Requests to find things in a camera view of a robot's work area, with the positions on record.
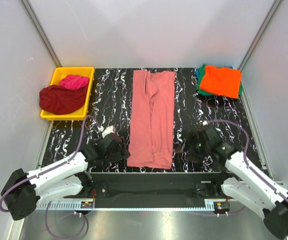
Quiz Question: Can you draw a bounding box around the left aluminium corner post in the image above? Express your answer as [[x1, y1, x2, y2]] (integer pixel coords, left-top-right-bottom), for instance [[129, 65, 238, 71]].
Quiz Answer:
[[19, 0, 63, 68]]

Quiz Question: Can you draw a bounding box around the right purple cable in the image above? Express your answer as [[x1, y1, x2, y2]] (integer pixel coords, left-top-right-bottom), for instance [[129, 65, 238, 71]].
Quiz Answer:
[[203, 118, 288, 236]]

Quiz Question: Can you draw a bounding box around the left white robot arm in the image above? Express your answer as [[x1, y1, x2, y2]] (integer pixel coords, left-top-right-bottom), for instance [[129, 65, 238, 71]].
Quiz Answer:
[[0, 134, 131, 221]]

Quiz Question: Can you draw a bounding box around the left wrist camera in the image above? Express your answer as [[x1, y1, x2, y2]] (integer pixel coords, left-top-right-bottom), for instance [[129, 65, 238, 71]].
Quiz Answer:
[[101, 125, 122, 144]]

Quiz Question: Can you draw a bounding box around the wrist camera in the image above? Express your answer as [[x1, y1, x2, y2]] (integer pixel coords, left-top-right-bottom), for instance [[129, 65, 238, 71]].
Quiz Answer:
[[101, 125, 122, 144], [200, 124, 238, 158]]

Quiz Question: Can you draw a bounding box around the purple cable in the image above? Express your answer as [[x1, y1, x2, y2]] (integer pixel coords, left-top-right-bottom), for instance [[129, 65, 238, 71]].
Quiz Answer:
[[203, 118, 288, 236], [0, 114, 105, 237]]

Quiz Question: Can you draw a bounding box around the aluminium frame rail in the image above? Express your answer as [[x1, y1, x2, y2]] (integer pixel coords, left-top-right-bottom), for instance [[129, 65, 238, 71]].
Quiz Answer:
[[16, 179, 288, 213]]

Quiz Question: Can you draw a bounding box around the orange folded t shirt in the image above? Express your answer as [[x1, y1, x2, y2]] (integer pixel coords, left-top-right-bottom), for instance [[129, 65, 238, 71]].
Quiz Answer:
[[199, 65, 242, 99]]

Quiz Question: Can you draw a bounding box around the right aluminium corner post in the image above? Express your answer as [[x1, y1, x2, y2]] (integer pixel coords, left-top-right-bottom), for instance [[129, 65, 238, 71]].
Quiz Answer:
[[237, 0, 284, 72]]

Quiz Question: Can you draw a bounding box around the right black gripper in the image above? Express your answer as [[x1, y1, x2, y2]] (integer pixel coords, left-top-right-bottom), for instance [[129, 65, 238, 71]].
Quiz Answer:
[[174, 131, 210, 165]]

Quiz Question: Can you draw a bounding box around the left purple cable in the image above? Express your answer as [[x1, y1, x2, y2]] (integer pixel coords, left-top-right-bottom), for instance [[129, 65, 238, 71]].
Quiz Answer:
[[0, 114, 105, 237]]

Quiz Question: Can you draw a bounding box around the salmon pink t shirt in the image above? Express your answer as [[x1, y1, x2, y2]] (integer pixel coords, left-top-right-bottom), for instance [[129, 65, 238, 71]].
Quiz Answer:
[[127, 70, 176, 170]]

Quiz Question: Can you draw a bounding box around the aluminium corner post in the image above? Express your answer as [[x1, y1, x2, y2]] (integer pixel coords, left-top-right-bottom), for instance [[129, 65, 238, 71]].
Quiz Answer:
[[19, 0, 63, 68], [237, 0, 284, 72]]

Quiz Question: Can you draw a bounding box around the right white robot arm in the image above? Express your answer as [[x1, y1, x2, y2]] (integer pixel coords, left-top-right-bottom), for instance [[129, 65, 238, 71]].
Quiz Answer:
[[179, 131, 288, 240]]

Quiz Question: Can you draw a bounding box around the dark red t shirt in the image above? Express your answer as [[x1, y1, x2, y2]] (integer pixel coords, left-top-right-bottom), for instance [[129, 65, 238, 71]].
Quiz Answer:
[[39, 85, 88, 115]]

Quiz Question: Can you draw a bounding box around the green folded t shirt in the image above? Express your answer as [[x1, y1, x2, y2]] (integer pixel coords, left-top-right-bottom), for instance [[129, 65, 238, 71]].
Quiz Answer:
[[196, 64, 244, 101]]

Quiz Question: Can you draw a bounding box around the magenta t shirt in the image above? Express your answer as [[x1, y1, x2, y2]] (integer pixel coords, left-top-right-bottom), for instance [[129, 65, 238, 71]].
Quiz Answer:
[[58, 74, 90, 90]]

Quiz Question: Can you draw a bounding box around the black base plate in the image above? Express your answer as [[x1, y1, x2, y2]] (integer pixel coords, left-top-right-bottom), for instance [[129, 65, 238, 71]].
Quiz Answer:
[[71, 172, 226, 199]]

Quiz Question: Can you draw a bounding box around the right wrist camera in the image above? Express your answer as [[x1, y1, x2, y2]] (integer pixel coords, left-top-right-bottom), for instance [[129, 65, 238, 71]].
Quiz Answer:
[[200, 124, 238, 158]]

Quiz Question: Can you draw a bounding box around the yellow plastic bin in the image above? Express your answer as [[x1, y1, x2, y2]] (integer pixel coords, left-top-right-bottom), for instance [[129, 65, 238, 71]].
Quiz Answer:
[[40, 67, 95, 121]]

